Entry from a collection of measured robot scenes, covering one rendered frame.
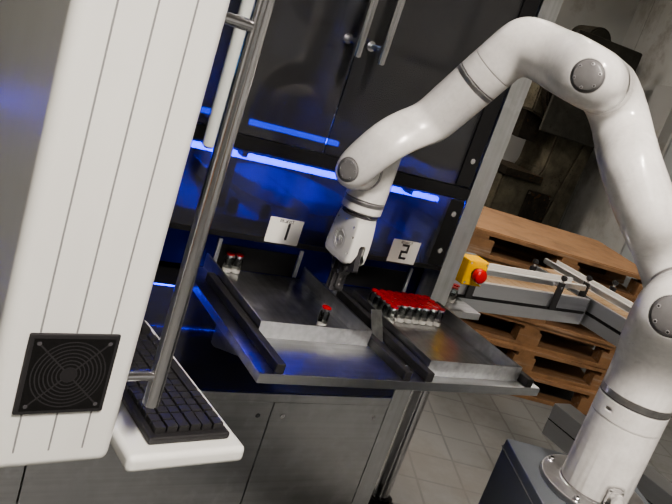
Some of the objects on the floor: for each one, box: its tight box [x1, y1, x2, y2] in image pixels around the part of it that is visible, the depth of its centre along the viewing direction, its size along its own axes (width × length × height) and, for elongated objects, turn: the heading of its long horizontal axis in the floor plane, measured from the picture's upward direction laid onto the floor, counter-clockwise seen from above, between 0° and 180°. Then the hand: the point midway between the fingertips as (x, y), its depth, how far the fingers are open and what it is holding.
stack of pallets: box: [460, 206, 643, 415], centre depth 423 cm, size 116×80×83 cm
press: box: [484, 25, 642, 228], centre depth 814 cm, size 126×114×246 cm
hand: (336, 280), depth 154 cm, fingers closed
